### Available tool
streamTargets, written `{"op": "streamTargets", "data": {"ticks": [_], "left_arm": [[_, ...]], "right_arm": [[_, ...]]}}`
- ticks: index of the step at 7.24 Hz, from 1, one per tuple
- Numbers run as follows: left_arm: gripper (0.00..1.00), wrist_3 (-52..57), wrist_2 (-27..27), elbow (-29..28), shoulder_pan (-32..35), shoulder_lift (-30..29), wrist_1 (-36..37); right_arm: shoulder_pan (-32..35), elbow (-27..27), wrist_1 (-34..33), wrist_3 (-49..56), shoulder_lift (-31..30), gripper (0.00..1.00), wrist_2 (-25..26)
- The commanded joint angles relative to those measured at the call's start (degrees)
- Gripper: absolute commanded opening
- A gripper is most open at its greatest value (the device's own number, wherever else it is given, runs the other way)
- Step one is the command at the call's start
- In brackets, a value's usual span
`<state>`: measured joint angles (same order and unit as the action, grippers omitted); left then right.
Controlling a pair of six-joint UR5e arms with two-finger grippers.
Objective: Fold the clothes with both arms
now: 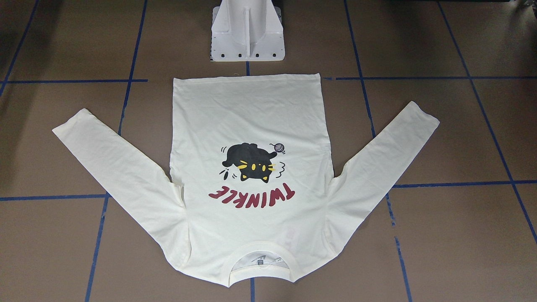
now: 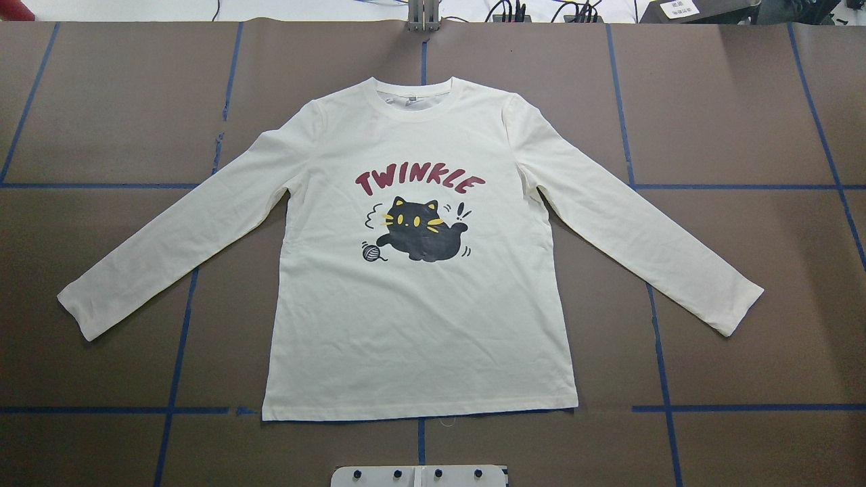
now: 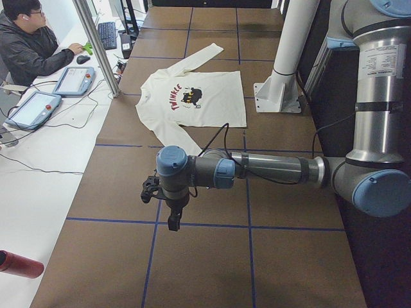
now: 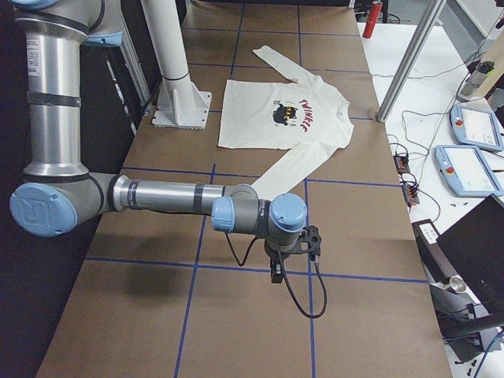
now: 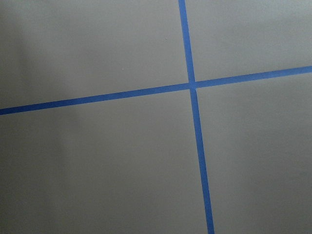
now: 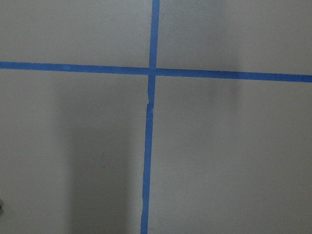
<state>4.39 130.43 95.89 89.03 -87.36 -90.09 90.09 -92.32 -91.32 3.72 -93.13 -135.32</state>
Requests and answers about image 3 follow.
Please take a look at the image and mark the green toy object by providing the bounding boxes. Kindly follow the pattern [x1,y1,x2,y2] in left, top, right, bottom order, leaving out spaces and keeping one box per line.
[82,42,93,56]

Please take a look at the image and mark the teach pendant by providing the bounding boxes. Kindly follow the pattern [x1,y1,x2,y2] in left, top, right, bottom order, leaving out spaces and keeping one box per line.
[5,91,62,130]
[52,67,95,97]

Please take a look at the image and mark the black keyboard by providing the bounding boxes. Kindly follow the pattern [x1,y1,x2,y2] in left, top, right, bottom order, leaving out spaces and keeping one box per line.
[97,22,117,50]

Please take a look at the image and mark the near teach pendant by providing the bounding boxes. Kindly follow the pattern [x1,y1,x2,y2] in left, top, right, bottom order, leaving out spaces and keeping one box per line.
[5,91,62,130]

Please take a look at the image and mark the black computer mouse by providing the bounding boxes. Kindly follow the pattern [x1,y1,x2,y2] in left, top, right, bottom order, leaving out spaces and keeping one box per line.
[76,55,91,65]

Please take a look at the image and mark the cream long-sleeve cat shirt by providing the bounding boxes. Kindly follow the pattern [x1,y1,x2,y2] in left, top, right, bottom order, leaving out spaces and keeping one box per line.
[136,44,247,155]

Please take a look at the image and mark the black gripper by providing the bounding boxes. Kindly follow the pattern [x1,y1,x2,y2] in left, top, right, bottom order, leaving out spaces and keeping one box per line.
[166,195,189,231]

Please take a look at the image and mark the person in black jacket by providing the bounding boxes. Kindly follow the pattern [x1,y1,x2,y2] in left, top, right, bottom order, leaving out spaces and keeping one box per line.
[1,1,83,86]

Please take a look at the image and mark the white camera mast with base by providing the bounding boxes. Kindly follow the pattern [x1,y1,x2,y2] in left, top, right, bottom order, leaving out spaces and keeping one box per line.
[254,0,320,113]

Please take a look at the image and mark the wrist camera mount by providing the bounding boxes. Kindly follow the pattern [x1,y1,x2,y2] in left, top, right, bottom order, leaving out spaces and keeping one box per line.
[141,176,160,204]

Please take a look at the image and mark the far teach pendant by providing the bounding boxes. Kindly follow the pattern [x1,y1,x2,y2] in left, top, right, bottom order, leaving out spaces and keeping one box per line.
[52,67,95,97]

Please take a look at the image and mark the red cylinder bottle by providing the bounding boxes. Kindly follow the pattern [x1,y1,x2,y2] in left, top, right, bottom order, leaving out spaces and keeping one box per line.
[1,250,44,278]

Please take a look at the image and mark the aluminium frame post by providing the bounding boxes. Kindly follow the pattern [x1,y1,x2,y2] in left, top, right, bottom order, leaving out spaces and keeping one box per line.
[73,0,120,98]

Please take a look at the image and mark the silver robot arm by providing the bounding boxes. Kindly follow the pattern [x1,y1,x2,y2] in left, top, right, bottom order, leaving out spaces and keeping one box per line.
[141,1,410,231]

